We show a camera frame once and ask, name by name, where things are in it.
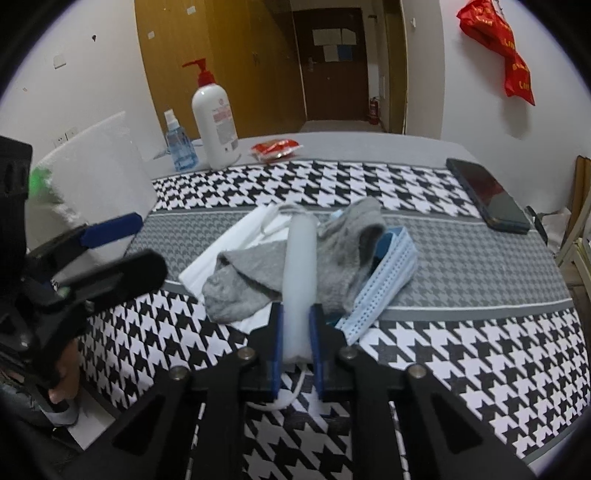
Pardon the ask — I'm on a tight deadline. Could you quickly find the red plastic bag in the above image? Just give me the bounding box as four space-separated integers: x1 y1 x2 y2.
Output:
503 51 536 106
457 0 513 56

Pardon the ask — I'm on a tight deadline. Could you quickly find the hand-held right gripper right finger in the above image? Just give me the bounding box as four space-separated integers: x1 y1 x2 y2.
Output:
309 304 539 480

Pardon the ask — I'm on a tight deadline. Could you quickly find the white foam box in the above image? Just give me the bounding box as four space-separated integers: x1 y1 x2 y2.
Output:
25 111 158 252

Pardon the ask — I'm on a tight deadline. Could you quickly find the wooden wardrobe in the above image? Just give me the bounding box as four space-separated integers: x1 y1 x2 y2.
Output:
134 0 308 153

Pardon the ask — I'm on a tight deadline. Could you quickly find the person's left forearm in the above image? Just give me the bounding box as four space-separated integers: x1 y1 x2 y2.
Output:
0 383 79 432

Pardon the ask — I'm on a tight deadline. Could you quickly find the houndstooth tablecloth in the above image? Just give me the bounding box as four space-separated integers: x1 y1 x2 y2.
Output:
76 159 583 480

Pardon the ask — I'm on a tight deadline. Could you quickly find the white face mask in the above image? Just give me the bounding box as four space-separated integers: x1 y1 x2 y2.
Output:
178 204 309 411

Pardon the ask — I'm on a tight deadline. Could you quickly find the white foam tube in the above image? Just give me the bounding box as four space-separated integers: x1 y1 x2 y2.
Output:
281 213 319 365

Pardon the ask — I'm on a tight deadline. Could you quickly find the person's left hand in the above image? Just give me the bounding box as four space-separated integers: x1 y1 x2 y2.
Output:
48 344 82 412

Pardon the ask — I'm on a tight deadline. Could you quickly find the dark brown door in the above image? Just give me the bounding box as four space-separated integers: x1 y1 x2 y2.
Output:
292 7 370 123

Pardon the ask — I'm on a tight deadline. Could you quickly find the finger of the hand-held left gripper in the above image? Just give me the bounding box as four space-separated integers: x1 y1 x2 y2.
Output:
28 212 144 269
50 249 168 315

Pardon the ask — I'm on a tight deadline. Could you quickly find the grey sock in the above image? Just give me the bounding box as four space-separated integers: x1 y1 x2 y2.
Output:
202 198 386 323

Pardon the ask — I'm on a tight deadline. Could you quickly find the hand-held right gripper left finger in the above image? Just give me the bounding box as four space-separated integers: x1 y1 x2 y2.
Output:
60 302 284 480

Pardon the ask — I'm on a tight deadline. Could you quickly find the blue face mask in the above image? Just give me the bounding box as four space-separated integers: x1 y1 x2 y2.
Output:
321 209 419 346

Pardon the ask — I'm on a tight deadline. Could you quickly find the black smartphone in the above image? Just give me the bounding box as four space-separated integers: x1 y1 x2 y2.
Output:
445 158 532 234

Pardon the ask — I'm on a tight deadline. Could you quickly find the wooden side door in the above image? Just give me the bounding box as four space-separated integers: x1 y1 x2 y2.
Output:
385 0 409 134

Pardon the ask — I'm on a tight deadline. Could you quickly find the red snack packet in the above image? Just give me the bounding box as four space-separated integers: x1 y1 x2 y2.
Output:
250 138 303 163

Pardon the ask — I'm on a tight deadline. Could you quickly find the white pump bottle red cap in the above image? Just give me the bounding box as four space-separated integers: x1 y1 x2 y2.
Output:
181 58 240 171

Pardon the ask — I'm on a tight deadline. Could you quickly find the wooden board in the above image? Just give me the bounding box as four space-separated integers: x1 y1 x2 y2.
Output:
573 156 591 217

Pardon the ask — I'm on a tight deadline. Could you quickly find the blue spray bottle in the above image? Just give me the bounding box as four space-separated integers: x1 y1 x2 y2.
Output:
164 109 199 172

